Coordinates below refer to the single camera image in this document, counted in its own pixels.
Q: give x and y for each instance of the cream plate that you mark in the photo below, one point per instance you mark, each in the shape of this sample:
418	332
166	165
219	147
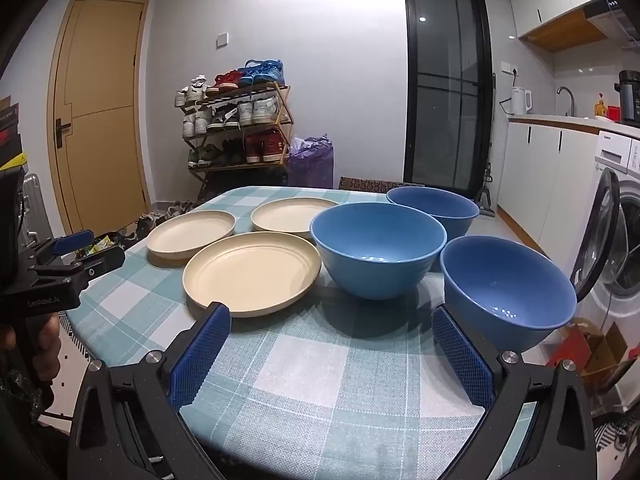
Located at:
290	217
250	272
190	235

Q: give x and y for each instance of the purple plastic bag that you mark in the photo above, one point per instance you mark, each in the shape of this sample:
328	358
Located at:
312	165

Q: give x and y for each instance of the chrome faucet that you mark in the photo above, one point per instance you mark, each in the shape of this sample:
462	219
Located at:
572	107

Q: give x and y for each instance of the scattered dark shoes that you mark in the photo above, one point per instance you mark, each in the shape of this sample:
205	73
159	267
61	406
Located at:
165	215

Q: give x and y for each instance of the white washing machine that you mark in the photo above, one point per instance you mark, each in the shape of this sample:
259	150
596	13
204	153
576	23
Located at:
615	160

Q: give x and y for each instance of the brown cardboard box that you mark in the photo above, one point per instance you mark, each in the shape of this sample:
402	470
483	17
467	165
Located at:
605	355

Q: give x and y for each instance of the white electric kettle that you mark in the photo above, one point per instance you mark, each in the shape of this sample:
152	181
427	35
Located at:
520	102

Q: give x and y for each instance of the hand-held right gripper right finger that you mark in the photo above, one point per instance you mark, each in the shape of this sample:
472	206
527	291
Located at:
462	355

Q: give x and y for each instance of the range hood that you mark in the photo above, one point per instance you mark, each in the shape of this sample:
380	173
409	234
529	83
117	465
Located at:
615	20

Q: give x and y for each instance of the wooden shoe rack with shoes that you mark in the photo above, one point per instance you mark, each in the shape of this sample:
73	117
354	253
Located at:
255	110

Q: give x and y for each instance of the brown patterned doormat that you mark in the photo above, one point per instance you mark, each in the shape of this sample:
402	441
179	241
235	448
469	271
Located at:
370	183

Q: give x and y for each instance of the grey floor mop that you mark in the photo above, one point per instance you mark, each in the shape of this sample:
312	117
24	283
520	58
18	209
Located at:
484	200

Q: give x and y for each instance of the white wall switch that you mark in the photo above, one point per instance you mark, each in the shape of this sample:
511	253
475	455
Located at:
222	40

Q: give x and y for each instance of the white base cabinet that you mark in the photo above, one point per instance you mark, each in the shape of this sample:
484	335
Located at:
530	185

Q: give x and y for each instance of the black tray of snack packets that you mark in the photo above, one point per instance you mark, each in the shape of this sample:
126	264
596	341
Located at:
102	245

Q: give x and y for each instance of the blue bowl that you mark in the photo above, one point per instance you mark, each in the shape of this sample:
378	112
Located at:
505	285
435	207
375	240

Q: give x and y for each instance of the yellow bottle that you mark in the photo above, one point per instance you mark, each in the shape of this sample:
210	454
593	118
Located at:
600	107

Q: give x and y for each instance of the yellow wooden door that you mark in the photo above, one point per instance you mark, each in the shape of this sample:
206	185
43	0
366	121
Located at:
100	135

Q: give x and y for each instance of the black framed glass door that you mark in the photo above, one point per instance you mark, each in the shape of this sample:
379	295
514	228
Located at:
440	110

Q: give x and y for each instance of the white wall socket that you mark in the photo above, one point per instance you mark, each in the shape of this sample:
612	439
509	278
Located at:
508	67

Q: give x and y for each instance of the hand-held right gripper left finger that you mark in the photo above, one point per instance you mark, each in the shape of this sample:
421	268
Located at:
200	355

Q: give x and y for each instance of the small red box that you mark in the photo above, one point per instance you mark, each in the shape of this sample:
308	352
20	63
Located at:
612	113

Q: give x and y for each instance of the black countertop appliance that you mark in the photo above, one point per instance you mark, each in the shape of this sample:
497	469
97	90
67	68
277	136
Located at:
630	95

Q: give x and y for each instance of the black white patterned rug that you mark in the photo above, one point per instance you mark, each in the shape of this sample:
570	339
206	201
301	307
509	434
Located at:
620	452

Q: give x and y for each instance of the person's left hand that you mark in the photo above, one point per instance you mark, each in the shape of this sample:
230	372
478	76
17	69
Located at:
51	345

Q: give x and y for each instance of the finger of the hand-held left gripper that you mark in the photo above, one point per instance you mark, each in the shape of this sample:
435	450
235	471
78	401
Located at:
102	262
75	240

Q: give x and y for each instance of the silver suitcase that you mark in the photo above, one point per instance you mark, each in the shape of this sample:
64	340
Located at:
35	200

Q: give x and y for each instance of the person's left forearm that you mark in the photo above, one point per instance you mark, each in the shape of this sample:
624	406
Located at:
22	390

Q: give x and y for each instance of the stack of dark boxes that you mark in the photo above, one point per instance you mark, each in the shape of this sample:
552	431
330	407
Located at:
10	130

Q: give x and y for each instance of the teal checked tablecloth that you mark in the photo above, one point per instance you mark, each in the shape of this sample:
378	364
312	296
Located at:
310	360

